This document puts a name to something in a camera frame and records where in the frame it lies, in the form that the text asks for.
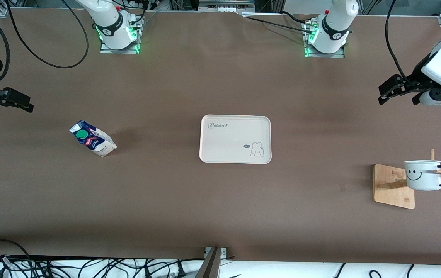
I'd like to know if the white smiley mug black handle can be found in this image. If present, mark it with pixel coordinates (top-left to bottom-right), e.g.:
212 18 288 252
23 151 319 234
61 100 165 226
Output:
404 160 441 191

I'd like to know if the blue white milk carton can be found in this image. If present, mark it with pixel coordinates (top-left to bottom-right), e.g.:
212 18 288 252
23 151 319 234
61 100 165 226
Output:
69 120 117 158

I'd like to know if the wooden cup rack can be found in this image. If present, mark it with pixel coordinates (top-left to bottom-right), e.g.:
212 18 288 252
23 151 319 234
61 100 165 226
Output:
373 149 441 209

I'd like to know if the cream rabbit print tray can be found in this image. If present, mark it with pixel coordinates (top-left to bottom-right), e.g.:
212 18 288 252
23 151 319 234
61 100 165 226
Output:
199 115 272 164

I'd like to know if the grey power strip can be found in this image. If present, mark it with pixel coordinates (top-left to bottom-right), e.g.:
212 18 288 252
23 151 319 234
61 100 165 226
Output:
199 0 255 12

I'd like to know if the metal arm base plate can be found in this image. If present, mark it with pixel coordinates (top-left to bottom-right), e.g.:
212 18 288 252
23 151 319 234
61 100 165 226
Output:
302 19 345 58
100 15 141 54

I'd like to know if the black table cable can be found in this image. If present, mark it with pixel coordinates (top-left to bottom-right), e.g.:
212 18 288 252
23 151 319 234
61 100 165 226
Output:
280 11 313 25
240 15 314 34

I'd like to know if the small metal clamp bracket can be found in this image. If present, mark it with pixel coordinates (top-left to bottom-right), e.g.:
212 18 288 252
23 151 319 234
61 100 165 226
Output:
204 247 228 258

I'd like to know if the grey metal post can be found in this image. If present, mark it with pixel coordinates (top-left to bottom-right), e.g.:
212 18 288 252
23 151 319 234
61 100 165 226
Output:
195 247 222 278

